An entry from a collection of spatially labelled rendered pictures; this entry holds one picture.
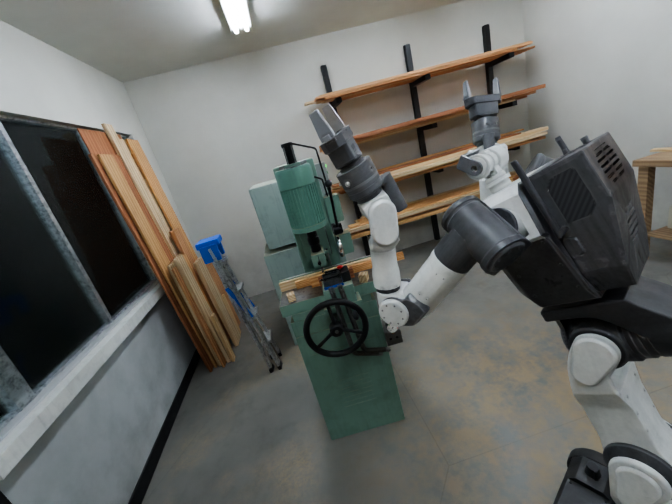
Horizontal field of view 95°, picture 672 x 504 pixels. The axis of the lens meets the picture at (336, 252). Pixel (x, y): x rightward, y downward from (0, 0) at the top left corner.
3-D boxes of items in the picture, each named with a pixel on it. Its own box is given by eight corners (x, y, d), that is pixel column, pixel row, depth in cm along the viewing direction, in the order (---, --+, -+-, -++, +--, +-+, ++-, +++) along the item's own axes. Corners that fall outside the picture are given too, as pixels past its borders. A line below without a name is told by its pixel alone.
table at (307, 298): (281, 328, 141) (276, 317, 140) (284, 299, 170) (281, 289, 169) (407, 292, 142) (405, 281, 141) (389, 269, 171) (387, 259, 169)
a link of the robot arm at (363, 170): (308, 153, 65) (337, 200, 69) (347, 128, 61) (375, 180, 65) (323, 140, 76) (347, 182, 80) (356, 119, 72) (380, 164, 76)
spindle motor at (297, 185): (292, 237, 147) (272, 173, 137) (294, 229, 164) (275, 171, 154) (328, 228, 147) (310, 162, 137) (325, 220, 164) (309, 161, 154)
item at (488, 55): (356, 281, 367) (297, 57, 291) (346, 266, 420) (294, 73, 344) (558, 217, 392) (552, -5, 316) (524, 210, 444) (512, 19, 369)
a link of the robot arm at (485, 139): (498, 133, 109) (501, 165, 110) (465, 140, 113) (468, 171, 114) (503, 123, 99) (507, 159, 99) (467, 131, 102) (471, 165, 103)
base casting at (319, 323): (294, 338, 155) (289, 323, 152) (297, 290, 209) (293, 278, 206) (380, 314, 155) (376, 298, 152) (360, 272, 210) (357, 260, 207)
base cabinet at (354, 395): (330, 441, 177) (294, 339, 154) (324, 373, 232) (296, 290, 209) (406, 419, 177) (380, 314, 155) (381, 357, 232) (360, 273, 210)
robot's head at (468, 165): (506, 153, 78) (479, 143, 82) (491, 161, 73) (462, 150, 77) (496, 176, 82) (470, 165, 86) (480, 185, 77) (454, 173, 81)
